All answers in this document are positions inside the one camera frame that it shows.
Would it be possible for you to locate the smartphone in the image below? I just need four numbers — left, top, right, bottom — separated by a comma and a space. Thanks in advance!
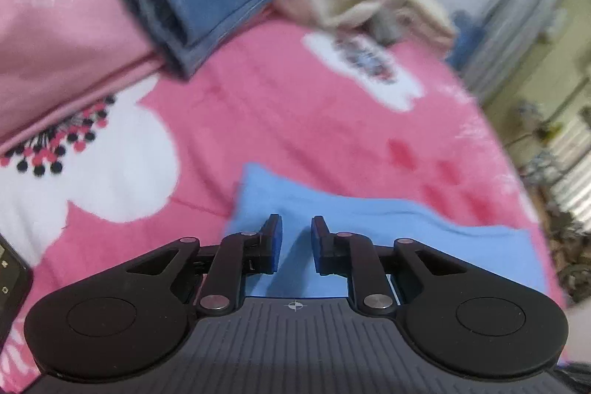
0, 232, 35, 333

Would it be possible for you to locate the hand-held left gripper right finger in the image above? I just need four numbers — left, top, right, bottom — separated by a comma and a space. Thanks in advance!
311, 215, 467, 315

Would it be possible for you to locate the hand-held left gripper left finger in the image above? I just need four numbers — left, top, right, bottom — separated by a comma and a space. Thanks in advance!
127, 214, 283, 316

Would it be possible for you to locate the blue printed t-shirt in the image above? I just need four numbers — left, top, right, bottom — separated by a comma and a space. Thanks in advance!
222, 163, 566, 308

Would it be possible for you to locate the light grey garment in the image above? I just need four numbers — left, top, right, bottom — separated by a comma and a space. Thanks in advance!
374, 8, 413, 45

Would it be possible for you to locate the pink floral blanket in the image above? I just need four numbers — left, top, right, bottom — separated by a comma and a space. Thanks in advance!
0, 6, 570, 386

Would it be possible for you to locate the blue water jug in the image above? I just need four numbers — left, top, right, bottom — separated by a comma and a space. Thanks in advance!
445, 8, 482, 72

